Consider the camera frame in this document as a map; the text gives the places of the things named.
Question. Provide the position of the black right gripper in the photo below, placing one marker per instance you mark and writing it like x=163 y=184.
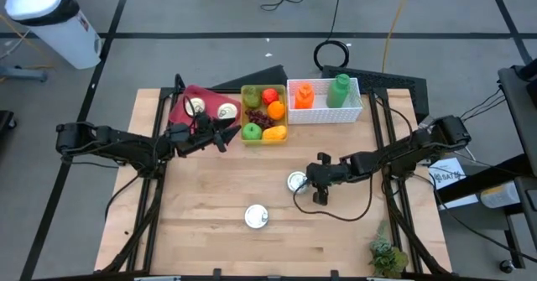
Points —
x=329 y=174

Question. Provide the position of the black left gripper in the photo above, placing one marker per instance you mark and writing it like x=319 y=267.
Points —
x=193 y=136

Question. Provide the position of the green toy apple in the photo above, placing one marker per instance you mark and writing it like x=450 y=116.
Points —
x=251 y=131

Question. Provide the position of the dark red toy grapes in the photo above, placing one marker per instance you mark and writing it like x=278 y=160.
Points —
x=258 y=118

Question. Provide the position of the yellow-green toy pear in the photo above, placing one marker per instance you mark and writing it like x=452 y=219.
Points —
x=251 y=97

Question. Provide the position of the orange toy fruit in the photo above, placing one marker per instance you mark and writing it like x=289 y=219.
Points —
x=276 y=110

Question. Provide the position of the red toy fruit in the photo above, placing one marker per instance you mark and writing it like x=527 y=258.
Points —
x=270 y=96

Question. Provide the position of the orange squeeze bottle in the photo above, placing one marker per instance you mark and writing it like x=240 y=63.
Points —
x=304 y=97

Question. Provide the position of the green squeeze bottle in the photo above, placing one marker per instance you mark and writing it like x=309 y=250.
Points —
x=337 y=92

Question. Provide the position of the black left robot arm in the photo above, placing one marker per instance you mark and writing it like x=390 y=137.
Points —
x=117 y=144

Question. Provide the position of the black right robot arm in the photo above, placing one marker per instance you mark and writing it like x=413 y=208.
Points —
x=411 y=147

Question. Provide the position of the yellow translucent plastic bin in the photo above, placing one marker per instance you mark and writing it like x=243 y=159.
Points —
x=243 y=140

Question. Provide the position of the red plastic tray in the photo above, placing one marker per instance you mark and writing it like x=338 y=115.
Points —
x=210 y=96

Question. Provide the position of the white perforated plastic basket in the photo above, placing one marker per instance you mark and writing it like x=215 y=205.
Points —
x=323 y=115

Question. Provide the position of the small potted succulent plant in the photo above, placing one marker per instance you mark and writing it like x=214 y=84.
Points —
x=388 y=256

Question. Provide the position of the white paper sign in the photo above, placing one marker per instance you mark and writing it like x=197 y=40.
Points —
x=446 y=174

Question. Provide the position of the white trash can black liner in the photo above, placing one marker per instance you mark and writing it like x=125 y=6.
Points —
x=63 y=25

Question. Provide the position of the dark grey side desk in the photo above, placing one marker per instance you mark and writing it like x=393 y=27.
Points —
x=520 y=113

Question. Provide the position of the black aluminium table frame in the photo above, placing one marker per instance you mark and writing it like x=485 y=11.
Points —
x=149 y=230

